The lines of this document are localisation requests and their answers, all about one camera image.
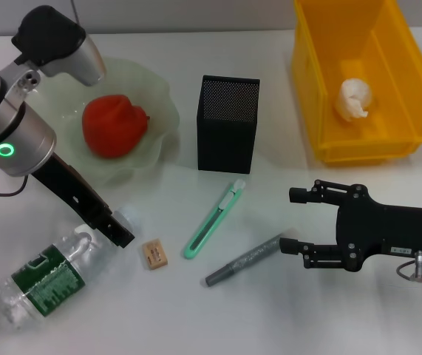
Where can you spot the yellow plastic bin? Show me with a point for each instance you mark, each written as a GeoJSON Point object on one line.
{"type": "Point", "coordinates": [399, 74]}

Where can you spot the black mesh pen holder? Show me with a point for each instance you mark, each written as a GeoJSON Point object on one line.
{"type": "Point", "coordinates": [225, 140]}

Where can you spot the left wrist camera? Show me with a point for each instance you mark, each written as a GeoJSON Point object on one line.
{"type": "Point", "coordinates": [55, 40]}

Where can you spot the grey marker pen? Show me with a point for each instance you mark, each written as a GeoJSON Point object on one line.
{"type": "Point", "coordinates": [244, 260]}

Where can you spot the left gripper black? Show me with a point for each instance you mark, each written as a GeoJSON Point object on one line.
{"type": "Point", "coordinates": [74, 192]}

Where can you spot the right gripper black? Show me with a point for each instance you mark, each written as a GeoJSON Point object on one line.
{"type": "Point", "coordinates": [388, 233]}

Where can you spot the tan eraser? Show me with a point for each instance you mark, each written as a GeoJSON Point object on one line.
{"type": "Point", "coordinates": [155, 255]}

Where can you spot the green utility knife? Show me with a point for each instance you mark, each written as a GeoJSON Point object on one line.
{"type": "Point", "coordinates": [210, 225]}

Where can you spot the clear green-label water bottle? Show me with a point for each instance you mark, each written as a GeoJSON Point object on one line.
{"type": "Point", "coordinates": [48, 281]}

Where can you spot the white paper ball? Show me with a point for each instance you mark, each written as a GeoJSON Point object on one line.
{"type": "Point", "coordinates": [354, 98]}

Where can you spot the green glass fruit plate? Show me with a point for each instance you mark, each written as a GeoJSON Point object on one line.
{"type": "Point", "coordinates": [159, 103]}

